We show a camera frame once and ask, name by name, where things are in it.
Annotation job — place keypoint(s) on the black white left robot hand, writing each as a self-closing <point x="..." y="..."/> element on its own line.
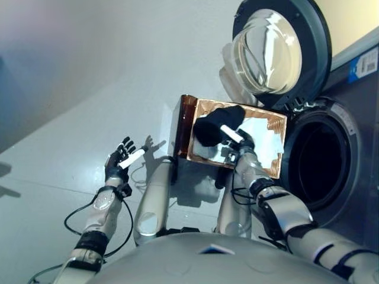
<point x="114" y="165"/>

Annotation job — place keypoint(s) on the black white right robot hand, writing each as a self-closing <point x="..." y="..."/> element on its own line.
<point x="245" y="140"/>

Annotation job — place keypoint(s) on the white basket liner cloth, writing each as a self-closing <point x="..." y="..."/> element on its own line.
<point x="266" y="139"/>

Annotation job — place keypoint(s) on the large black garment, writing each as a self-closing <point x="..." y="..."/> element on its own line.
<point x="216" y="124"/>

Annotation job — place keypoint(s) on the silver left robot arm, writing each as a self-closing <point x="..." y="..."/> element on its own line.
<point x="97" y="219"/>

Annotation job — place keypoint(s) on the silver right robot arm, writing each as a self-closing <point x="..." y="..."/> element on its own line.
<point x="284" y="213"/>

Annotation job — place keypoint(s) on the grey front-load washing machine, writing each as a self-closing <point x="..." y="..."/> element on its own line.
<point x="349" y="133"/>

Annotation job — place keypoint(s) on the wicker laundry basket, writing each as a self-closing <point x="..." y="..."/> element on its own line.
<point x="266" y="114"/>

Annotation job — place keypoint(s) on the silver left robot leg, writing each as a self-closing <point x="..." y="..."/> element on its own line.
<point x="154" y="204"/>

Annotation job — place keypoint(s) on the round glass washer door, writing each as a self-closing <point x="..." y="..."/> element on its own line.
<point x="275" y="50"/>

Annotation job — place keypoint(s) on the grey robot torso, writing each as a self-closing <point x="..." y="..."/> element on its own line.
<point x="207" y="266"/>

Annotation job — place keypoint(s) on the blue white washer sticker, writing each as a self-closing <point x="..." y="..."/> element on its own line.
<point x="364" y="65"/>

